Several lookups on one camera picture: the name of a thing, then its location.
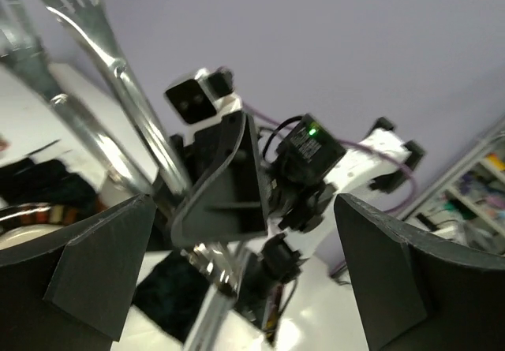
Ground silver metal tongs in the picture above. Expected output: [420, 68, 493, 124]
[41, 0, 241, 350]

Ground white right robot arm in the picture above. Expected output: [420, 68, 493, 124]
[168, 110, 424, 330]

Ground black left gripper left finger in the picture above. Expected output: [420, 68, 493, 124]
[1, 196, 156, 350]

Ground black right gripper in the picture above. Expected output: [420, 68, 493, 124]
[170, 112, 346, 248]

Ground black rimmed beige plate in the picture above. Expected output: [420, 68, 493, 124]
[1, 203, 81, 250]

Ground black white checkered cloth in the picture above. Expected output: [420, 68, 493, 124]
[1, 158, 208, 342]

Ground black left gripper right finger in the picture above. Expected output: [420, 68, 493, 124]
[334, 193, 504, 350]

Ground aluminium frame rail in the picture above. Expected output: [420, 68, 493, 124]
[396, 116, 504, 220]

